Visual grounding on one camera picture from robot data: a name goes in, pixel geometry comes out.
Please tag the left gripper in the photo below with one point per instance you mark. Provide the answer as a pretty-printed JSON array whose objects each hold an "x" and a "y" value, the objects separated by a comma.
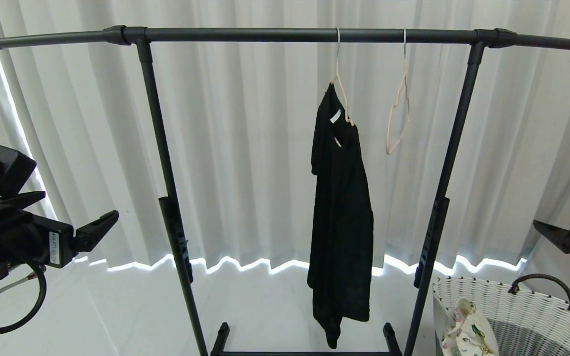
[{"x": 18, "y": 242}]

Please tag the cream printed garment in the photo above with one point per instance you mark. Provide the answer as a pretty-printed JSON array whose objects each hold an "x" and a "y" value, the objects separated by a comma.
[{"x": 468, "y": 336}]

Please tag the black short-sleeved shirt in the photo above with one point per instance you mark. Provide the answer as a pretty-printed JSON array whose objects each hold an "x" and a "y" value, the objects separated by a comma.
[{"x": 339, "y": 222}]

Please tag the pink clothes hanger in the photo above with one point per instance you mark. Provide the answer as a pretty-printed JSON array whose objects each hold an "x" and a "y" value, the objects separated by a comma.
[
  {"x": 388, "y": 138},
  {"x": 343, "y": 96}
]

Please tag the white laundry basket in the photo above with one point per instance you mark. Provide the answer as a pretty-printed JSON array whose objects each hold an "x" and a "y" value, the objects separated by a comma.
[{"x": 527, "y": 311}]

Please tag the black clothes rack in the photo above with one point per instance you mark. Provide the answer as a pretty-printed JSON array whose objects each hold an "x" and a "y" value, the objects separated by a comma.
[{"x": 265, "y": 35}]

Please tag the white curtain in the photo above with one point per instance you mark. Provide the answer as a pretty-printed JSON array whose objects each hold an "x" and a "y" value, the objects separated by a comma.
[{"x": 240, "y": 123}]

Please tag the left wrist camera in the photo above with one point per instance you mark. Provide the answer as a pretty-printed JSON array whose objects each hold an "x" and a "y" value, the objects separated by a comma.
[{"x": 3, "y": 165}]

